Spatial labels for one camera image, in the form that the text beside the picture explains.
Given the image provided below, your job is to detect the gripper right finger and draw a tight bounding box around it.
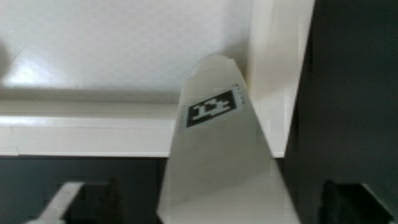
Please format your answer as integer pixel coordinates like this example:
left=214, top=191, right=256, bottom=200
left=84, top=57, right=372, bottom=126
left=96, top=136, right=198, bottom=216
left=319, top=180, right=398, bottom=224

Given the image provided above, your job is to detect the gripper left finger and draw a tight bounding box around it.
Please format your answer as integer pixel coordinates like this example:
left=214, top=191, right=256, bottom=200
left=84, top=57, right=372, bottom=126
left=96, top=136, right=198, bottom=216
left=25, top=181, right=120, bottom=224

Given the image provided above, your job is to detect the white desk top tray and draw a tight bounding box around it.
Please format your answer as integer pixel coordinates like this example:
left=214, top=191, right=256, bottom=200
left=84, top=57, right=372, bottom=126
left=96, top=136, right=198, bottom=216
left=0, top=0, right=317, bottom=157

